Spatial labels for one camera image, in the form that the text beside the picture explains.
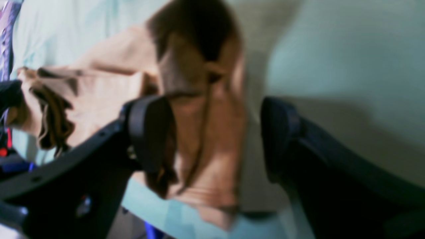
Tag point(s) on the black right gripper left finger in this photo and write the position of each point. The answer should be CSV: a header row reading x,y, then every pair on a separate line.
x,y
78,195

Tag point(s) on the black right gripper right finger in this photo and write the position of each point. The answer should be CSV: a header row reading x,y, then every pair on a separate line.
x,y
343,195

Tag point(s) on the tan T-shirt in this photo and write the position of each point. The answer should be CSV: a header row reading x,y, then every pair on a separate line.
x,y
189,51

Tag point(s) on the green table cloth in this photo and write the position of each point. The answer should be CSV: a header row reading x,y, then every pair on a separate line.
x,y
354,67

